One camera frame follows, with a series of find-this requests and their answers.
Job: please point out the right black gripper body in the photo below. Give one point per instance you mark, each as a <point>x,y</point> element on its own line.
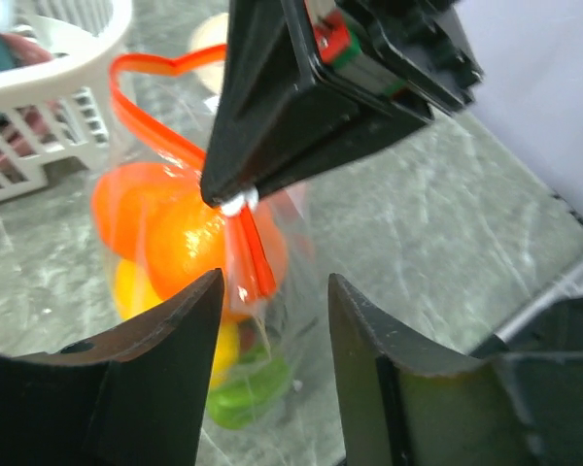
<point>387,54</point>

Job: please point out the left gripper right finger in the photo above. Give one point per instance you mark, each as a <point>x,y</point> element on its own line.
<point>406,400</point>

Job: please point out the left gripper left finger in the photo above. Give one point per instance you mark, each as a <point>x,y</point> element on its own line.
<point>132,395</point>

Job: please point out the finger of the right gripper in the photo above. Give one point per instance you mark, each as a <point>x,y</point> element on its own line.
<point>271,106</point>
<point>365,134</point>

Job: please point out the lychee bunch with leaves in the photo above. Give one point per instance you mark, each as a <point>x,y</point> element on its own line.
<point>248,376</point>

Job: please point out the orange fruit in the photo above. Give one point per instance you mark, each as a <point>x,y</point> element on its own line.
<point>126,201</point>
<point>189,238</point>

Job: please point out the clear orange zip top bag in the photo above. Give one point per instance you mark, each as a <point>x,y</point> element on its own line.
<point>164,110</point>

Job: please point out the white plastic dish basket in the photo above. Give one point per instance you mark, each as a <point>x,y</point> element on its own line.
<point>83,37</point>

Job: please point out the pink bowl in basket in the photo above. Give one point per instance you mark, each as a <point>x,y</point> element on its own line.
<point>32,127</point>

